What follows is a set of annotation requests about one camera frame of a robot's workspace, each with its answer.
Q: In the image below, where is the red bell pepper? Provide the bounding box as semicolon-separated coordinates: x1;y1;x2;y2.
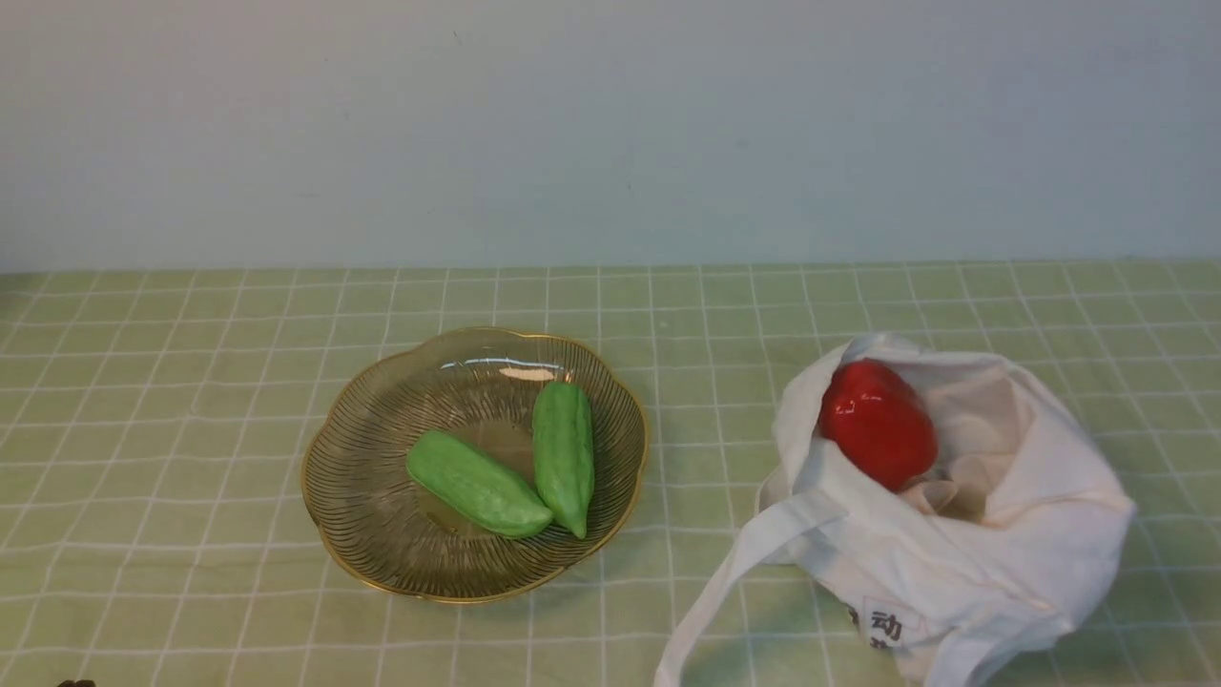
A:
818;358;939;494

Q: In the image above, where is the white cloth bag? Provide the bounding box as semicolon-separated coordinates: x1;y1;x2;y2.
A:
653;332;1136;686

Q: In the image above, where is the right green bitter gourd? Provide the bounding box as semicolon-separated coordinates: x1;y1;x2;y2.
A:
532;379;596;539

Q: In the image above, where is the green bitter gourd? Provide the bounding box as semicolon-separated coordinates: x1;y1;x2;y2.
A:
405;430;553;539
532;379;596;539

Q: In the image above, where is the gold-rimmed glass plate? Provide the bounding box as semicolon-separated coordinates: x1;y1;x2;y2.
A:
302;326;650;604

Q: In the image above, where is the left green bitter gourd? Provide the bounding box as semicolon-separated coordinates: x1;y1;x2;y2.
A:
405;430;553;539

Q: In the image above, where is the green checkered tablecloth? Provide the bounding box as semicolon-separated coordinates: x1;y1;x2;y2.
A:
1;257;1220;686

